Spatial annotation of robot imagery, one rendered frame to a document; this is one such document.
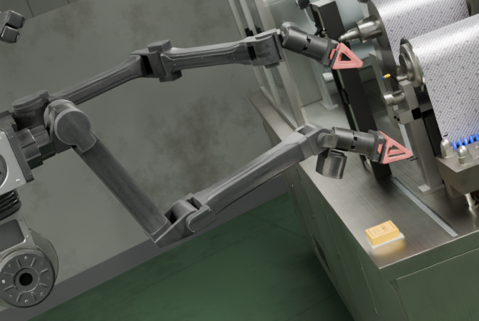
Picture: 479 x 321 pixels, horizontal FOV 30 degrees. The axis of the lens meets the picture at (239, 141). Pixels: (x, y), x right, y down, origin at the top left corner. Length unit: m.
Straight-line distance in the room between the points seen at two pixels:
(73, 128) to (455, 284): 0.95
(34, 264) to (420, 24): 1.21
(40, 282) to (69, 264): 3.21
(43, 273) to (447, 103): 1.09
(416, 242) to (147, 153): 3.42
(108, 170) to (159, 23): 3.47
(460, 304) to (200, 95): 3.54
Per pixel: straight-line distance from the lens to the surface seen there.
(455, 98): 2.33
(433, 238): 2.18
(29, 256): 2.19
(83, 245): 5.42
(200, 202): 2.10
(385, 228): 2.25
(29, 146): 1.91
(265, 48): 2.24
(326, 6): 2.56
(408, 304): 2.16
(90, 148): 1.96
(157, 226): 2.08
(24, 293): 2.21
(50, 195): 5.32
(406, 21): 2.52
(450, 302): 2.19
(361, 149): 2.26
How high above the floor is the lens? 1.76
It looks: 14 degrees down
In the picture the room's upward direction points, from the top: 20 degrees counter-clockwise
